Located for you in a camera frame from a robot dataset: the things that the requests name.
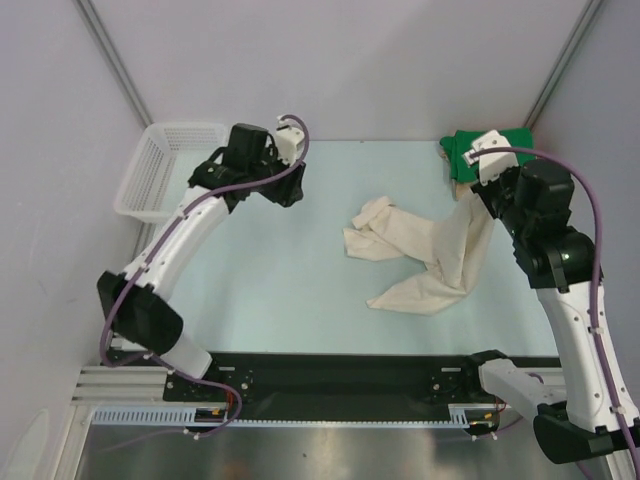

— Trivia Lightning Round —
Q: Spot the cream white t shirt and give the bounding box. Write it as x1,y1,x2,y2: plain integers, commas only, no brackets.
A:
343,191,494,315

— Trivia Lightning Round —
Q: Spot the tan folded t shirt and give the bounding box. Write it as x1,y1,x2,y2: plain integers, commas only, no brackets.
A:
453,181,473,201

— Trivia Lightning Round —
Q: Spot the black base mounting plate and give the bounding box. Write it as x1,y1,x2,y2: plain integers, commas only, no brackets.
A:
162,350,513,426

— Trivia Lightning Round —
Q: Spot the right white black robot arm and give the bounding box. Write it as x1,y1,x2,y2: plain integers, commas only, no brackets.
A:
461,159,639,464

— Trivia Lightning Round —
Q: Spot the green folded t shirt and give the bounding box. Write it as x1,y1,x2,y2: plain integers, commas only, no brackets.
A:
439,128,534,184

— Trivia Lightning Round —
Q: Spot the white slotted cable duct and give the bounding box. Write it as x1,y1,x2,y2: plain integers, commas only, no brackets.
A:
92,406,498,430

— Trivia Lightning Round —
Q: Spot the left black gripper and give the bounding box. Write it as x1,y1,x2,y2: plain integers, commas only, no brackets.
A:
247,144,306,207

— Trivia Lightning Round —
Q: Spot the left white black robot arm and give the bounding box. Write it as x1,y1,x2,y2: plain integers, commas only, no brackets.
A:
97,114,310,400

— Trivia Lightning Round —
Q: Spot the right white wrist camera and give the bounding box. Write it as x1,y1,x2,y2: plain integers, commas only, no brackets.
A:
463,130,518,185

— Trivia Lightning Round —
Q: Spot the white plastic mesh basket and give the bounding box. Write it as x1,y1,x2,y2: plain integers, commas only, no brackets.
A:
114,122,228,224

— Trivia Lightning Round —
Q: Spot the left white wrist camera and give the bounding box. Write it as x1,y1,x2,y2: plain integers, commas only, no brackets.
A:
273,114,308,166

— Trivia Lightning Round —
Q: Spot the aluminium frame rail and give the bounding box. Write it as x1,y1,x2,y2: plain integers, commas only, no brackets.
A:
71,366,167,405

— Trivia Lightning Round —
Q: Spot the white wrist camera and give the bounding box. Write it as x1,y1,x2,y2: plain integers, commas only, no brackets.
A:
463,130,518,185
273,114,308,166

